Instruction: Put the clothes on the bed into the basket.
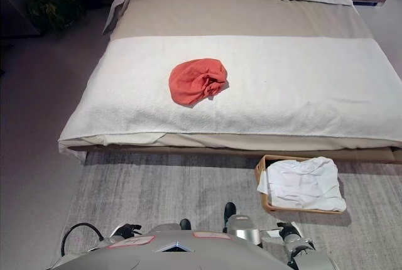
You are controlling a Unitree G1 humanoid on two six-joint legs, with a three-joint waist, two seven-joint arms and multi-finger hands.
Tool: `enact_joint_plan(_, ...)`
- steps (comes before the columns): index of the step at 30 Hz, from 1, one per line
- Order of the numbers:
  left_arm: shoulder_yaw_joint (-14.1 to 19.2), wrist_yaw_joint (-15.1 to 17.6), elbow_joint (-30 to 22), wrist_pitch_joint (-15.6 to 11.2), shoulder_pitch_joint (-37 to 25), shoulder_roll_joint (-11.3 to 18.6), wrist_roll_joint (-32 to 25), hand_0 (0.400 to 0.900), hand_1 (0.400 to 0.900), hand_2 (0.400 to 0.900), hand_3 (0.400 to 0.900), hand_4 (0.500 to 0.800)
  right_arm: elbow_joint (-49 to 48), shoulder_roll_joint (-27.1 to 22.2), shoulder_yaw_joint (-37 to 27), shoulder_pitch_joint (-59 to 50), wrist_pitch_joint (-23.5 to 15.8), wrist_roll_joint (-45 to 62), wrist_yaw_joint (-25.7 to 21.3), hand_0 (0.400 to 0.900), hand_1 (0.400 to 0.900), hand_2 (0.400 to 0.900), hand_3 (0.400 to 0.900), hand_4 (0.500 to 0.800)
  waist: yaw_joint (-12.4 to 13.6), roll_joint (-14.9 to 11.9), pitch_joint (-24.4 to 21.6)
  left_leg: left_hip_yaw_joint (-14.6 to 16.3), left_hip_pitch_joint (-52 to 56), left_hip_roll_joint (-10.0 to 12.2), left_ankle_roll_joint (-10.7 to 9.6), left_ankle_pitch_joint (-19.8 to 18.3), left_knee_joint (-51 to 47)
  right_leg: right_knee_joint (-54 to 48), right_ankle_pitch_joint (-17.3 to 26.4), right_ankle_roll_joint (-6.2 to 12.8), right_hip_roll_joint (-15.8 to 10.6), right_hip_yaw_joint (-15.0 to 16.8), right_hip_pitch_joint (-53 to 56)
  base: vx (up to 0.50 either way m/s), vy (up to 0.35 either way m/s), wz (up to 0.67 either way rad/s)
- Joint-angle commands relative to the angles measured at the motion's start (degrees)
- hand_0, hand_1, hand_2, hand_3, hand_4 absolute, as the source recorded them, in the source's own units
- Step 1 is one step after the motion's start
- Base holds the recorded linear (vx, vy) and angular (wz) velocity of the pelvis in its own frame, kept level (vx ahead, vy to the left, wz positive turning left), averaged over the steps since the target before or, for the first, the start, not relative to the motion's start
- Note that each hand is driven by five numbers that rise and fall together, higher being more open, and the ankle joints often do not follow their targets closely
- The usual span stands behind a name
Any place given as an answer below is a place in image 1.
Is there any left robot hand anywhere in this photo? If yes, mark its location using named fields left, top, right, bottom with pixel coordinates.
left=116, top=223, right=143, bottom=239

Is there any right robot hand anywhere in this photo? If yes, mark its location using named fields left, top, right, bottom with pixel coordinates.
left=262, top=221, right=302, bottom=242

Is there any red cloth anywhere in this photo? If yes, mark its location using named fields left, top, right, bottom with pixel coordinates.
left=168, top=58, right=229, bottom=106

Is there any woven wooden basket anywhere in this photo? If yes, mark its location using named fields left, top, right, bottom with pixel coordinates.
left=254, top=154, right=346, bottom=215

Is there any bed with white blanket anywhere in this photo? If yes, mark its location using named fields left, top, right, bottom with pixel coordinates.
left=58, top=35, right=402, bottom=154

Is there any silver right robot leg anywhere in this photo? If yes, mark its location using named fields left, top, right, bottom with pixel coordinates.
left=222, top=202, right=263, bottom=247

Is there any white crumpled cloth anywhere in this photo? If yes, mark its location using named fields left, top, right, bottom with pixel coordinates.
left=257, top=156, right=347, bottom=212

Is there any silver robot torso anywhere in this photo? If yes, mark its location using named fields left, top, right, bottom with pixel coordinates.
left=46, top=222, right=340, bottom=270

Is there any beige duvet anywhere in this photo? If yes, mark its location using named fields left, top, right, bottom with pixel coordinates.
left=102, top=0, right=374, bottom=43

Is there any green potted plant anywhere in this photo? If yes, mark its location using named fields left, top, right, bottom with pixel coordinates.
left=24, top=0, right=87, bottom=37

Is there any dark cabinet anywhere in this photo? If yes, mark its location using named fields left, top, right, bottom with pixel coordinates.
left=0, top=0, right=42, bottom=40

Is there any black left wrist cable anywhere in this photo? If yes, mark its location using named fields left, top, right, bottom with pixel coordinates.
left=60, top=222, right=106, bottom=257

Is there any beige bed frame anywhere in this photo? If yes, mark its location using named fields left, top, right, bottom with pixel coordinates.
left=67, top=145, right=396, bottom=163

